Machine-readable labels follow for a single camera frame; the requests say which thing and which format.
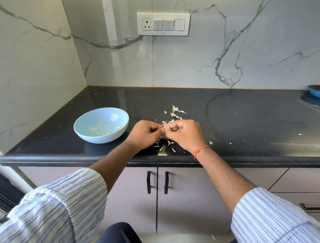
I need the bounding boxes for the person's left hand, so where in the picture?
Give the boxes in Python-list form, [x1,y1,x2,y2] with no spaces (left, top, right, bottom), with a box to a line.
[126,120,166,151]

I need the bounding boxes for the person's right hand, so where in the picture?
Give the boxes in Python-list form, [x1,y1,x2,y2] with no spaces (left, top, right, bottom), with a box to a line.
[164,119,210,153]

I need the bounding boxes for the person's left forearm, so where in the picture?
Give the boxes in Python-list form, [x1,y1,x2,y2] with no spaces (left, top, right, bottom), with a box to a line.
[89,140,147,194]

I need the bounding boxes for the person's right forearm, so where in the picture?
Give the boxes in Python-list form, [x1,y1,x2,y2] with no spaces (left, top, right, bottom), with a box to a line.
[194,146,257,215]

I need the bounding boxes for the scattered garlic peel scraps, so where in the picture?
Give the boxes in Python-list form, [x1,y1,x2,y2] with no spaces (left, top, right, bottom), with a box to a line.
[153,105,214,153]

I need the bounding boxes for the light blue bowl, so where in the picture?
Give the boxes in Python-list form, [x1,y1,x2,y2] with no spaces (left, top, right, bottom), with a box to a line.
[73,107,130,144]

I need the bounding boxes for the beige ribbed cabinet door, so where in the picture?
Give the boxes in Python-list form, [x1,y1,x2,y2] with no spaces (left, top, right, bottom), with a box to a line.
[157,167,289,235]
[19,167,158,235]

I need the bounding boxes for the dark trouser leg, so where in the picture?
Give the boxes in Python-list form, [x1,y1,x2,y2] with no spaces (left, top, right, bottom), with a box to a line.
[96,222,143,243]

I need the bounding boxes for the striped left shirt sleeve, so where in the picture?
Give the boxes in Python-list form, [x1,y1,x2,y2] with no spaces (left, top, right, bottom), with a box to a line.
[0,168,108,243]

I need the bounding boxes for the striped shirt sleeve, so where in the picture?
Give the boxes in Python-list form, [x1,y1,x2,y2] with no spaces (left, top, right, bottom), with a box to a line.
[0,168,108,243]
[230,187,320,243]

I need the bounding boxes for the striped right shirt sleeve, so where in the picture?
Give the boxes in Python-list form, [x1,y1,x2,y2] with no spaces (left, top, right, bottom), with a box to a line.
[230,187,320,243]

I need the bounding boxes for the beige drawer front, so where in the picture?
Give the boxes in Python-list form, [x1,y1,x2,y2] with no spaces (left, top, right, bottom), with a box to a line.
[268,168,320,193]

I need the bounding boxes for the blue pan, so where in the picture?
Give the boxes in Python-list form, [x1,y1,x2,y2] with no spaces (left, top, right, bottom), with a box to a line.
[307,85,320,98]

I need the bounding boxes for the orange thread bracelet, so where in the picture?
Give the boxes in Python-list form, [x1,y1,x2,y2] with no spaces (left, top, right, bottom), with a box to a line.
[193,145,211,161]

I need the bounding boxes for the white wall switch panel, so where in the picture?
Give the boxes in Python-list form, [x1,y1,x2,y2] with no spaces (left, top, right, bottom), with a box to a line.
[137,13,191,36]

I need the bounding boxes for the black drawer handle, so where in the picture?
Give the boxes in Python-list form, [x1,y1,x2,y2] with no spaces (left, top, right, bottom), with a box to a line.
[299,203,320,211]

